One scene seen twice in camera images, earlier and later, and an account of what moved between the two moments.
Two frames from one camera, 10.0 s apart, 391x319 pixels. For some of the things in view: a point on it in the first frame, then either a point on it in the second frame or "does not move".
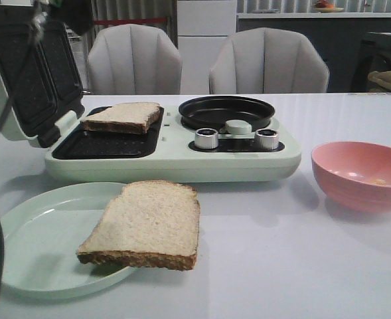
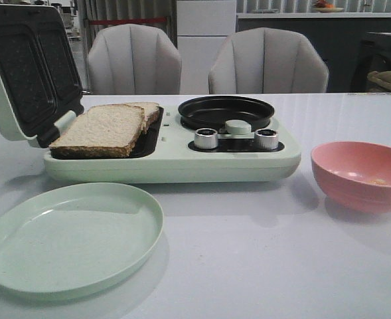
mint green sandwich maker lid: (50, 83) does not move
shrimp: (378, 181) does not move
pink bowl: (362, 177) does not move
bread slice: (153, 224) → (103, 131)
